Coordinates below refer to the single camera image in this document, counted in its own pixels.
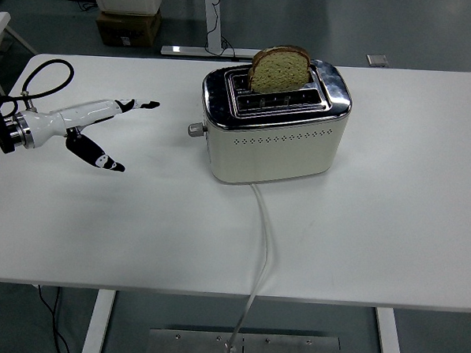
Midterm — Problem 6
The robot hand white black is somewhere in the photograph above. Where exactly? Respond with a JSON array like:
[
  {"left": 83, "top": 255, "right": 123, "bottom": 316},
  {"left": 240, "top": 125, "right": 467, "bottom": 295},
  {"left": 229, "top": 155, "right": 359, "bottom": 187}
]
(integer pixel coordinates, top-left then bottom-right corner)
[{"left": 21, "top": 92, "right": 161, "bottom": 175}]

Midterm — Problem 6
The grey toaster lever knob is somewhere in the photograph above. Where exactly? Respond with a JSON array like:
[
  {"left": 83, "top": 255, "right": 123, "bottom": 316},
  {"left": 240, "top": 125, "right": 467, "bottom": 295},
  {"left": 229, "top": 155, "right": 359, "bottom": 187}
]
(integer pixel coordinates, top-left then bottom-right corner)
[{"left": 187, "top": 120, "right": 208, "bottom": 139}]

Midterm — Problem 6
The cream and chrome toaster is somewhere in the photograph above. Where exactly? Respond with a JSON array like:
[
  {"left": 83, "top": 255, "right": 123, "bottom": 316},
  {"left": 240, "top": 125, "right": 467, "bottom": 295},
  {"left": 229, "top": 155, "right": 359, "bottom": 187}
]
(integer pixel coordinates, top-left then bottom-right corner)
[{"left": 196, "top": 54, "right": 355, "bottom": 190}]

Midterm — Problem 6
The brown cardboard box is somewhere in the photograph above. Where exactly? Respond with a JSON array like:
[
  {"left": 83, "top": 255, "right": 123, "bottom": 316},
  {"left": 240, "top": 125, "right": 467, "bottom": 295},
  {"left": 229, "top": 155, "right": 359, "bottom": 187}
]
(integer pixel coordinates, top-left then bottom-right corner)
[{"left": 94, "top": 5, "right": 163, "bottom": 50}]

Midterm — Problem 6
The white desk stand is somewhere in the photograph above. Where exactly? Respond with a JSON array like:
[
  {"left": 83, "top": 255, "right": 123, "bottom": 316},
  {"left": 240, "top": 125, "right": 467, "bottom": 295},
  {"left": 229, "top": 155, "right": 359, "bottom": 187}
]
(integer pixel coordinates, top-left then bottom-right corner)
[{"left": 160, "top": 0, "right": 265, "bottom": 62}]

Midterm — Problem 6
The white table leg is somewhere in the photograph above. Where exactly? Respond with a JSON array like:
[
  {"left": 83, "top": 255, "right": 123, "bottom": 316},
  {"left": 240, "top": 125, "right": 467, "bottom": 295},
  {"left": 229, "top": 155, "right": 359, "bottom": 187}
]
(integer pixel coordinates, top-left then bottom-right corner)
[
  {"left": 372, "top": 306, "right": 408, "bottom": 353},
  {"left": 80, "top": 288, "right": 117, "bottom": 353}
]

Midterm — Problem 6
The brown bread slice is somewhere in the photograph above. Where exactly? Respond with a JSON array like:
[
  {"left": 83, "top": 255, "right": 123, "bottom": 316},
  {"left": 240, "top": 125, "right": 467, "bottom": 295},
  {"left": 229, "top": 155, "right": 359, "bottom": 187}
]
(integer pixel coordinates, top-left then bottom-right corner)
[{"left": 246, "top": 43, "right": 313, "bottom": 97}]

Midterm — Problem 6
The grey floor socket plate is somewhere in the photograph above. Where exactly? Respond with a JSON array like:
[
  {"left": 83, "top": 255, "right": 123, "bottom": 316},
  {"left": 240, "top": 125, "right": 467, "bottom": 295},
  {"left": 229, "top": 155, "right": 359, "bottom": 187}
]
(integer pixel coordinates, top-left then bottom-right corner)
[{"left": 365, "top": 53, "right": 391, "bottom": 69}]

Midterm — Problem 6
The black cable under table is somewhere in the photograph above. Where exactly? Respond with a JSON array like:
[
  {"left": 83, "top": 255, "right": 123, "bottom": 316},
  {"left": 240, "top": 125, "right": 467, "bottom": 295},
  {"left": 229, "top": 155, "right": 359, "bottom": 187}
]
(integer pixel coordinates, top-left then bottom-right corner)
[{"left": 32, "top": 284, "right": 75, "bottom": 353}]

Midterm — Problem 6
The black hanging cable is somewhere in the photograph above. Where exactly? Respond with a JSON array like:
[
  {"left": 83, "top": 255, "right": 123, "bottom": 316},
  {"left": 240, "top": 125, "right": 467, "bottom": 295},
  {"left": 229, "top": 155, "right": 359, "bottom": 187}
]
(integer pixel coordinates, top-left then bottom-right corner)
[{"left": 204, "top": 0, "right": 245, "bottom": 62}]

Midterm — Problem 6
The white power cord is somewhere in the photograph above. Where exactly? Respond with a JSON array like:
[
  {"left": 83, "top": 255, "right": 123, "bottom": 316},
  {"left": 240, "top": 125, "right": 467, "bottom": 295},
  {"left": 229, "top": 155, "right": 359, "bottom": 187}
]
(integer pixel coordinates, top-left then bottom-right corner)
[{"left": 226, "top": 182, "right": 278, "bottom": 353}]

